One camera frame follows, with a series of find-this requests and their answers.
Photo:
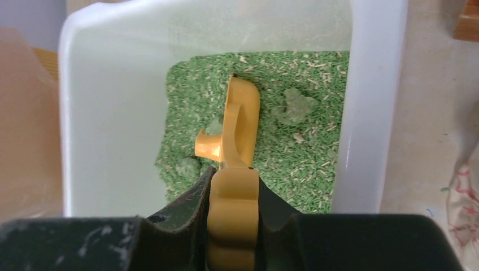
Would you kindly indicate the green cat litter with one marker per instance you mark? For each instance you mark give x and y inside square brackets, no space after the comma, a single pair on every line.
[301,105]

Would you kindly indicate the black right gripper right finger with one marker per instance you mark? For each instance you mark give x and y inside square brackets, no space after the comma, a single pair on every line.
[292,240]

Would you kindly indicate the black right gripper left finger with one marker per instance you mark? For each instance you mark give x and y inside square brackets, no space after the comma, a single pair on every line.
[173,238]

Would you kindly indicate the yellow plastic litter scoop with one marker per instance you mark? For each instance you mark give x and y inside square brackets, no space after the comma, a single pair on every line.
[233,215]

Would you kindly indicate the white plastic litter box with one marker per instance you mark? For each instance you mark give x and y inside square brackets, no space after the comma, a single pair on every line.
[113,60]

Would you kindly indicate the cream pink cartoon cloth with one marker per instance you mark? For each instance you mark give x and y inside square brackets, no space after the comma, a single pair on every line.
[462,208]

